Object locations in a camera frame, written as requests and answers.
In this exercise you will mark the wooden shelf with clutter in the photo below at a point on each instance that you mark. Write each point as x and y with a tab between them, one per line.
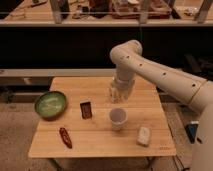
112	13

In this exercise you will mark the wooden table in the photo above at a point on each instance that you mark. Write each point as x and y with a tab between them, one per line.
94	137

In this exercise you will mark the white paper cup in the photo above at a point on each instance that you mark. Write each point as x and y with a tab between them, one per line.
118	118

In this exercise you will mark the green ceramic bowl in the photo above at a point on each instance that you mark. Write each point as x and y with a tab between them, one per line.
51	104

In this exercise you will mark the red chili pepper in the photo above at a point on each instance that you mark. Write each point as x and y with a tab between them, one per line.
65	137

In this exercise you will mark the white sponge block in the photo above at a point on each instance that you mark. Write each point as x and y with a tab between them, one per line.
144	136

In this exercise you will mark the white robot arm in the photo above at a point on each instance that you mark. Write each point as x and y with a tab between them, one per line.
193	91

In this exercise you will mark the dark brown eraser block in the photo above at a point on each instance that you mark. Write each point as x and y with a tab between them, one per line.
86	110

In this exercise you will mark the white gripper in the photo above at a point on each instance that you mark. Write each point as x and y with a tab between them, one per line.
120	91

